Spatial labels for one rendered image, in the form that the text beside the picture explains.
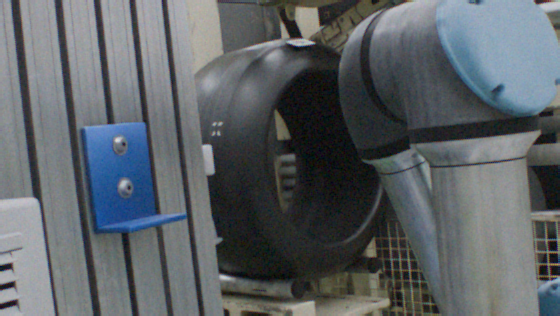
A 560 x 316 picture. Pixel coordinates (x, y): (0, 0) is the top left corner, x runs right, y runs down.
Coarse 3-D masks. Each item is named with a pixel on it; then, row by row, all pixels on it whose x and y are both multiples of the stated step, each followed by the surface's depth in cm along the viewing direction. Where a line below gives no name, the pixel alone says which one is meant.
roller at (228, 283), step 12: (228, 276) 194; (240, 276) 191; (252, 276) 189; (228, 288) 193; (240, 288) 190; (252, 288) 186; (264, 288) 183; (276, 288) 180; (288, 288) 177; (300, 288) 177
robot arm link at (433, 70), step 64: (448, 0) 63; (512, 0) 62; (384, 64) 68; (448, 64) 61; (512, 64) 60; (448, 128) 63; (512, 128) 62; (448, 192) 65; (512, 192) 64; (448, 256) 66; (512, 256) 64
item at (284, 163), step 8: (280, 160) 243; (288, 160) 240; (280, 168) 242; (288, 168) 239; (280, 176) 243; (288, 176) 243; (280, 184) 243; (288, 184) 241; (280, 192) 243; (288, 192) 241; (280, 200) 243; (288, 200) 245
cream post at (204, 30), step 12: (192, 0) 207; (204, 0) 210; (216, 0) 213; (192, 12) 207; (204, 12) 210; (216, 12) 213; (192, 24) 207; (204, 24) 210; (216, 24) 212; (192, 36) 207; (204, 36) 209; (216, 36) 212; (192, 48) 206; (204, 48) 209; (216, 48) 212; (192, 60) 206; (204, 60) 209
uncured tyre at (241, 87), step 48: (288, 48) 180; (240, 96) 171; (288, 96) 216; (336, 96) 211; (240, 144) 168; (336, 144) 219; (240, 192) 169; (336, 192) 218; (384, 192) 198; (240, 240) 173; (288, 240) 174; (336, 240) 207
